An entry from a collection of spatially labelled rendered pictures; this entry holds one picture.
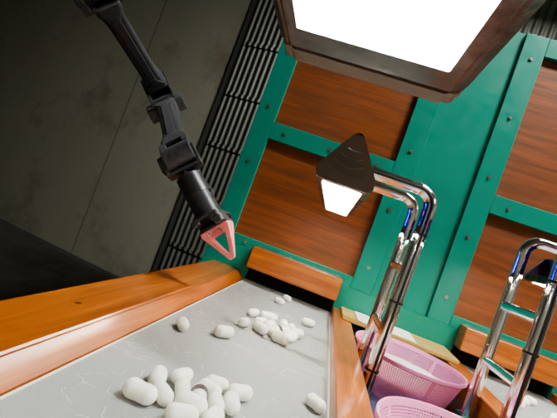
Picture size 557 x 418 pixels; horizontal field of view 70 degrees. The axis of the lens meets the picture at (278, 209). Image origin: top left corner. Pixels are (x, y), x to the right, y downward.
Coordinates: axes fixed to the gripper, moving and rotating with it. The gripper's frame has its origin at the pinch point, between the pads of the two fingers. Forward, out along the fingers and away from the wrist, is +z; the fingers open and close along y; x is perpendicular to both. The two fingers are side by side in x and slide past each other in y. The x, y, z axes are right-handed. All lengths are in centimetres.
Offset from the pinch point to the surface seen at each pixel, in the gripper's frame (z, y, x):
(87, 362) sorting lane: 7.1, -39.2, 10.7
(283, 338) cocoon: 19.6, -4.1, -2.3
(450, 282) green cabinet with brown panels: 36, 50, -44
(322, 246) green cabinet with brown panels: 7, 50, -16
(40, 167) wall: -203, 267, 195
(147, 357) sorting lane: 9.9, -31.7, 8.2
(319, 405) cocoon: 26.7, -26.5, -7.5
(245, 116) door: -121, 232, -8
